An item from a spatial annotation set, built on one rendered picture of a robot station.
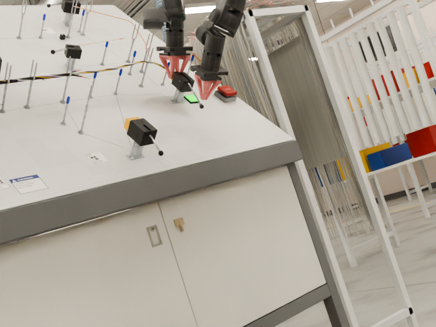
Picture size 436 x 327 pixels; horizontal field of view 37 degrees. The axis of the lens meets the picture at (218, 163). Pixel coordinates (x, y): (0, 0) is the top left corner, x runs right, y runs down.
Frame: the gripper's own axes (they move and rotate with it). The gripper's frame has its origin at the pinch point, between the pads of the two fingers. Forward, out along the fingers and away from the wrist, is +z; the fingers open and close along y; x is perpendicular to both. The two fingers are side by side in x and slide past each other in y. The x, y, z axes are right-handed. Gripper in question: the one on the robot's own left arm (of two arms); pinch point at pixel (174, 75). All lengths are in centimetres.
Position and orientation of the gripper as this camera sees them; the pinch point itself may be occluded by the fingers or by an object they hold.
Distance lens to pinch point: 208.9
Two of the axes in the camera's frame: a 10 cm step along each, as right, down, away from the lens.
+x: 6.9, 1.8, -7.0
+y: -7.3, 1.5, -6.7
